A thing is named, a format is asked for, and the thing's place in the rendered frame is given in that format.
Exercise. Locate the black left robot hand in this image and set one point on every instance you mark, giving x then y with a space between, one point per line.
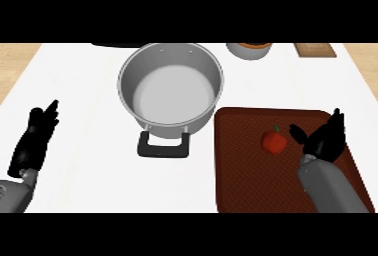
29 146

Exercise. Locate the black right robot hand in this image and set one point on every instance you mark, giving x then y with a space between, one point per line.
324 141

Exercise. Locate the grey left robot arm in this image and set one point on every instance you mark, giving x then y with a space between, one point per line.
14 191

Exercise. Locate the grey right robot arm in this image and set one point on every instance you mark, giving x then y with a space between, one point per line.
330 186

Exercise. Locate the red bell pepper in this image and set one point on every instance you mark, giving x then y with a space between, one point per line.
273 141

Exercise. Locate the brown tray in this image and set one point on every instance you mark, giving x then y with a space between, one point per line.
255 166

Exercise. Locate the brown wooden block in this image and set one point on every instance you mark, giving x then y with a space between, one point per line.
314 50

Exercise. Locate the grey cup with brown rim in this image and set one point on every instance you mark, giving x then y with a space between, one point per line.
249 50

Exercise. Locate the black flat object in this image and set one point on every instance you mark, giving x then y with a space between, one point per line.
119 44

